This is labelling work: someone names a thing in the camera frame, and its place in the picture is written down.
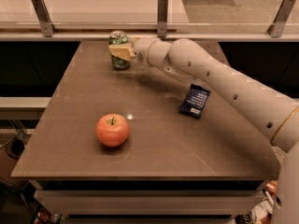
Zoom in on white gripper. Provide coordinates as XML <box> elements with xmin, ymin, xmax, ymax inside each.
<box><xmin>108</xmin><ymin>36</ymin><xmax>161</xmax><ymax>67</ymax></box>

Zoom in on green soda can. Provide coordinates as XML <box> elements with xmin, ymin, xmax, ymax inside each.
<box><xmin>108</xmin><ymin>31</ymin><xmax>130</xmax><ymax>70</ymax></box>

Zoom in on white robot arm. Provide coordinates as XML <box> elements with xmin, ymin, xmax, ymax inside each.
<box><xmin>109</xmin><ymin>37</ymin><xmax>299</xmax><ymax>224</ymax></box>

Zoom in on red apple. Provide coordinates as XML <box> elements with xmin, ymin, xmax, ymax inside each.
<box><xmin>95</xmin><ymin>114</ymin><xmax>129</xmax><ymax>147</ymax></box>

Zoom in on blue snack bar wrapper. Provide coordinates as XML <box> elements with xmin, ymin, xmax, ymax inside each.
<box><xmin>179</xmin><ymin>84</ymin><xmax>210</xmax><ymax>119</ymax></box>

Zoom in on dark round bin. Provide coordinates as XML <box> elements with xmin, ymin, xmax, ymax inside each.
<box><xmin>6</xmin><ymin>139</ymin><xmax>24</xmax><ymax>160</ymax></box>

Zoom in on snack packets under table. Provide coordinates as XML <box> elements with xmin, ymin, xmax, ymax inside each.
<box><xmin>32</xmin><ymin>208</ymin><xmax>64</xmax><ymax>224</ymax></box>

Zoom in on left metal railing bracket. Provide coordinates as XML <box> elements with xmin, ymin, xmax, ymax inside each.
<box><xmin>31</xmin><ymin>0</ymin><xmax>55</xmax><ymax>37</ymax></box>

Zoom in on wire basket with snacks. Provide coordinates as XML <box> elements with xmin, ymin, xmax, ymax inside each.
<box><xmin>251</xmin><ymin>181</ymin><xmax>278</xmax><ymax>224</ymax></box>

